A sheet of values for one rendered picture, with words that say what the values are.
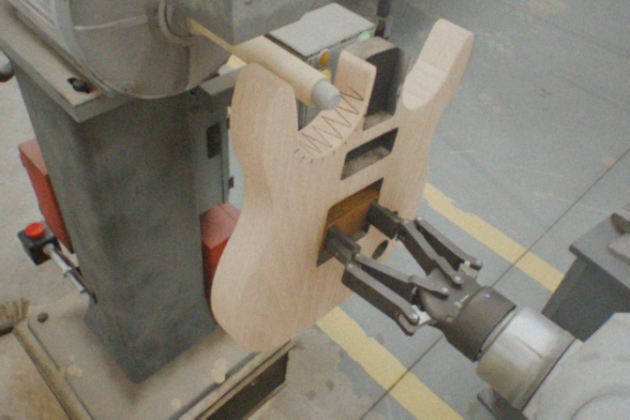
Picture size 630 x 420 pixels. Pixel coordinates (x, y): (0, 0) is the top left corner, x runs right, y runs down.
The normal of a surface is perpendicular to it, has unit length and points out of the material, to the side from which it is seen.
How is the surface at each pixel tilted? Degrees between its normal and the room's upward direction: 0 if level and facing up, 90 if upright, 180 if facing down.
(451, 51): 63
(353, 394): 0
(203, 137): 90
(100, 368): 24
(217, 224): 0
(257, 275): 90
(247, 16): 90
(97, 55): 99
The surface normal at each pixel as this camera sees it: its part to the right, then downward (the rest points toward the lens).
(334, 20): 0.08, -0.72
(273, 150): 0.70, 0.53
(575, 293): -0.80, 0.36
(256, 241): -0.60, 0.09
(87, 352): -0.21, -0.48
